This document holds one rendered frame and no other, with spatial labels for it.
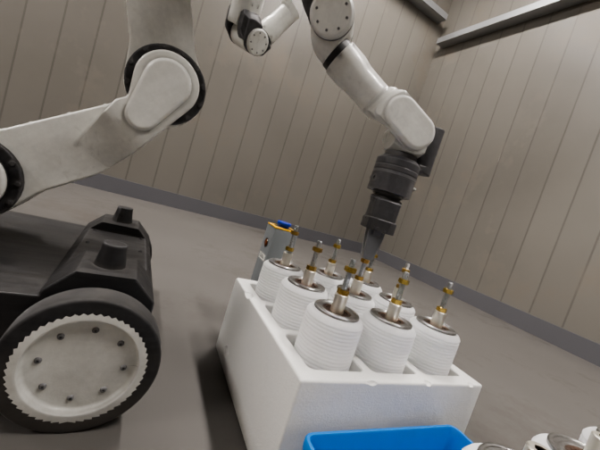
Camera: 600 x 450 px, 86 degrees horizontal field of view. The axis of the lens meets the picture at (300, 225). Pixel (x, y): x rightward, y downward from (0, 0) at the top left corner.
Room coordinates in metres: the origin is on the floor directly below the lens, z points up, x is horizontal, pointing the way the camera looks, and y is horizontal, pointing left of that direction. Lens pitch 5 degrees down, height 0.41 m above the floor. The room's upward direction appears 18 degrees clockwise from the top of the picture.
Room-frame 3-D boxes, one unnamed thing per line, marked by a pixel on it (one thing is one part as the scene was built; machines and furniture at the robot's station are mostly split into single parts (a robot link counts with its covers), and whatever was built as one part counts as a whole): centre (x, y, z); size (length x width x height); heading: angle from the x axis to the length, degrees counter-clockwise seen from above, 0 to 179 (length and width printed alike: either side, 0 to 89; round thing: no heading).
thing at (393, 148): (0.68, -0.16, 0.57); 0.11 x 0.11 x 0.11; 5
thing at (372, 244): (0.64, -0.15, 0.36); 0.03 x 0.02 x 0.06; 87
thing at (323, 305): (0.51, -0.10, 0.25); 0.08 x 0.08 x 0.01
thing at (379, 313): (0.56, -0.20, 0.25); 0.08 x 0.08 x 0.01
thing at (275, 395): (0.67, -0.15, 0.09); 0.39 x 0.39 x 0.18; 26
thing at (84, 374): (0.43, 0.23, 0.10); 0.20 x 0.05 x 0.20; 118
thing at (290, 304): (0.61, -0.05, 0.16); 0.10 x 0.10 x 0.18
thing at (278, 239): (0.89, 0.04, 0.16); 0.07 x 0.07 x 0.31; 26
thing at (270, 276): (0.72, 0.01, 0.16); 0.10 x 0.10 x 0.18
